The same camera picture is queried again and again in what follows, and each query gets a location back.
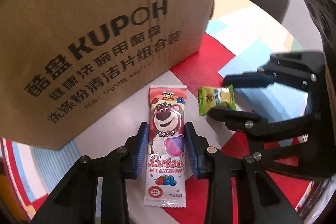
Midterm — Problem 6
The pink Lotso bear candy packet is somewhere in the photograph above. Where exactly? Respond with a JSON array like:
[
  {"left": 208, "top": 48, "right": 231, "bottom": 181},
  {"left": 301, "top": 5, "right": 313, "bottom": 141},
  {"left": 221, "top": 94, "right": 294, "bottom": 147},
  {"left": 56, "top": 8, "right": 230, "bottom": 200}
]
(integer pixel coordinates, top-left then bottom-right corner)
[{"left": 143, "top": 85, "right": 187, "bottom": 207}]

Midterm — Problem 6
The yellow green small candy packet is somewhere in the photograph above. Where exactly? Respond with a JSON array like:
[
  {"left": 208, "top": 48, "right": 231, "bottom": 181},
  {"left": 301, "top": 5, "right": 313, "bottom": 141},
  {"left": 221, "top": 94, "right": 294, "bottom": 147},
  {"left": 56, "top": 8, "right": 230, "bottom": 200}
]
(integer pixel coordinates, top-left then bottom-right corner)
[{"left": 198, "top": 85, "right": 236, "bottom": 116}]

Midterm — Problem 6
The KUPOH cardboard box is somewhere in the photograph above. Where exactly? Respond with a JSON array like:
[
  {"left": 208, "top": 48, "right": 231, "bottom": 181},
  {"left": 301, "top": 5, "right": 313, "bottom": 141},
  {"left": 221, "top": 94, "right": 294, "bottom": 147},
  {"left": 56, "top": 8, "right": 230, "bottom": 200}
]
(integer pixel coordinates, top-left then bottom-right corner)
[{"left": 1, "top": 0, "right": 214, "bottom": 149}]

